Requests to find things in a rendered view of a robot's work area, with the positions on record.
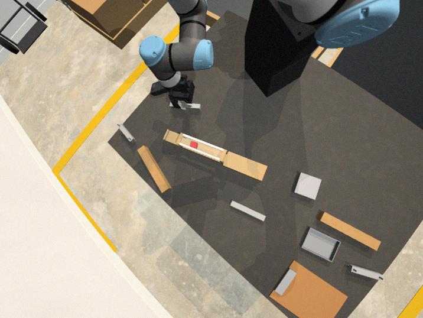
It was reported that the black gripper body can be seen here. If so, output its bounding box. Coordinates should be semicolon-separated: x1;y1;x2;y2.
165;74;195;104

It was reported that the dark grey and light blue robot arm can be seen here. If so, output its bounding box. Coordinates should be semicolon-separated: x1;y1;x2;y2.
139;0;399;96

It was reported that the white square stick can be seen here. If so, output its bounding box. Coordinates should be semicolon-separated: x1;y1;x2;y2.
170;103;201;110
230;200;266;221

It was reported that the orange flat bar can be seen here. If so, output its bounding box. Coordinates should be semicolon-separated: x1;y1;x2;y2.
138;145;172;193
317;211;381;251

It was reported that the light grey flat bar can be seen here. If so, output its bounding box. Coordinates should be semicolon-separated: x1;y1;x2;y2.
117;123;136;143
347;264;385;281

